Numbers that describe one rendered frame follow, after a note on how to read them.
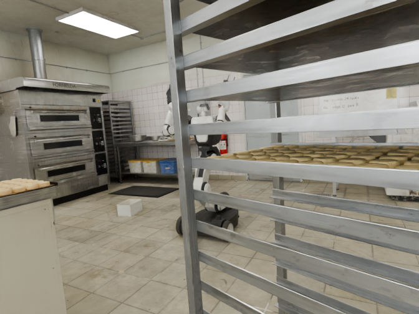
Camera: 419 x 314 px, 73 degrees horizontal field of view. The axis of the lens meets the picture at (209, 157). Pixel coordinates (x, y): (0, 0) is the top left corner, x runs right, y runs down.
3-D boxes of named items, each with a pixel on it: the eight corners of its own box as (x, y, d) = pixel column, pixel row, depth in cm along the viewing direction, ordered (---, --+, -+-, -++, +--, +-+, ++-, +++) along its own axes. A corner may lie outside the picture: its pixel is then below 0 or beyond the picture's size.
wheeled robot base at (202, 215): (208, 215, 351) (206, 189, 347) (247, 219, 326) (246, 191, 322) (179, 234, 295) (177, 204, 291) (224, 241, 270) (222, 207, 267)
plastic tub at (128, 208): (131, 217, 375) (130, 205, 373) (117, 216, 382) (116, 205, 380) (143, 210, 403) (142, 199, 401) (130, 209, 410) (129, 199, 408)
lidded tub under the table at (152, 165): (141, 172, 598) (140, 161, 595) (155, 169, 639) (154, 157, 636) (156, 173, 580) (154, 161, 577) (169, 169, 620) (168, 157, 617)
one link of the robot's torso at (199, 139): (201, 145, 319) (199, 113, 315) (229, 144, 303) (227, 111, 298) (187, 147, 293) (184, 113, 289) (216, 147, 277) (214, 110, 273)
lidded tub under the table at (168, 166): (158, 173, 576) (157, 161, 573) (171, 169, 617) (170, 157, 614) (174, 173, 558) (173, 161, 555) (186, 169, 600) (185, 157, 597)
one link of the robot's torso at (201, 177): (194, 197, 288) (204, 157, 307) (209, 198, 280) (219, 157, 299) (187, 192, 276) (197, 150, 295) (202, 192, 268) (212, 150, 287)
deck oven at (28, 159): (42, 214, 419) (22, 76, 396) (0, 207, 476) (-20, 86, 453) (120, 189, 555) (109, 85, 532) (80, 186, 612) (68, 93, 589)
